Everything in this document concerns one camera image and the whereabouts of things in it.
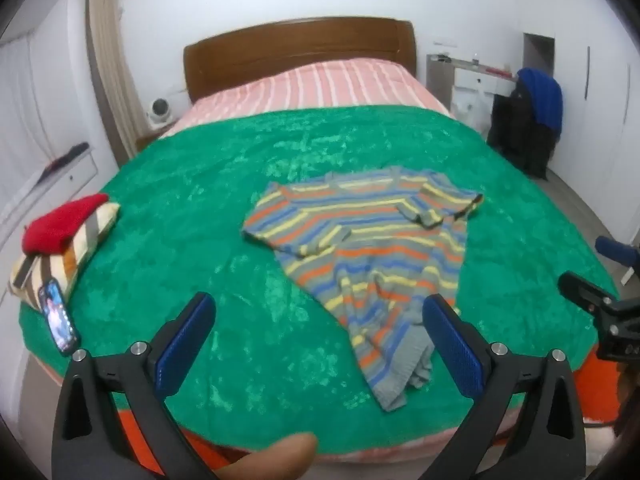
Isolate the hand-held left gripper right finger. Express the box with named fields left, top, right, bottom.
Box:
left=415, top=293, right=587, bottom=480

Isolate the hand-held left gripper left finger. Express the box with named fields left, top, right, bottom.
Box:
left=51, top=291, right=221, bottom=480

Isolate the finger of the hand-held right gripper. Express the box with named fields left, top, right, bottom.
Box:
left=595, top=236, right=640, bottom=267
left=557, top=270, right=618, bottom=318

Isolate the striped knit sweater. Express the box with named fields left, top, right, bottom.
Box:
left=241, top=167, right=485, bottom=413

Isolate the person's left hand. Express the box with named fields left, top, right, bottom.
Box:
left=215, top=432, right=319, bottom=480

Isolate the smartphone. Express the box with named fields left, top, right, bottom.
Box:
left=37, top=279, right=81, bottom=358

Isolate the striped pillow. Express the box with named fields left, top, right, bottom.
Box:
left=9, top=202, right=122, bottom=317

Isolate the white wardrobe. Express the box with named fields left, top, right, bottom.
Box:
left=515, top=0, right=640, bottom=241

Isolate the black jacket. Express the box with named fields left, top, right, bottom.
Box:
left=487, top=77, right=556, bottom=178

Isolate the green blanket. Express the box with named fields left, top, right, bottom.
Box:
left=19, top=105, right=621, bottom=456

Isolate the blue garment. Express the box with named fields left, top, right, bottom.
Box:
left=517, top=67, right=563, bottom=133

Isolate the red knit cloth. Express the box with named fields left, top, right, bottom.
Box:
left=21, top=192, right=110, bottom=256

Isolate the white drawer unit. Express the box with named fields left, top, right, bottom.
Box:
left=0, top=140, right=101, bottom=241

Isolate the wooden nightstand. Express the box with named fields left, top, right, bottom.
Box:
left=135, top=120, right=179, bottom=153

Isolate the white desk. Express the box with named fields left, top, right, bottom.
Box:
left=425, top=52, right=521, bottom=128

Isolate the dark flat object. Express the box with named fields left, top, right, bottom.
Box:
left=47, top=142, right=91, bottom=168

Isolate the white round fan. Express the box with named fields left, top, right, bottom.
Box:
left=145, top=97, right=176, bottom=128

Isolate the pink striped bed sheet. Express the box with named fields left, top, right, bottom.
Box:
left=165, top=57, right=453, bottom=138

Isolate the beige curtain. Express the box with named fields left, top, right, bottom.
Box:
left=87, top=0, right=146, bottom=161

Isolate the wooden headboard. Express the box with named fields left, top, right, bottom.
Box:
left=183, top=16, right=417, bottom=103

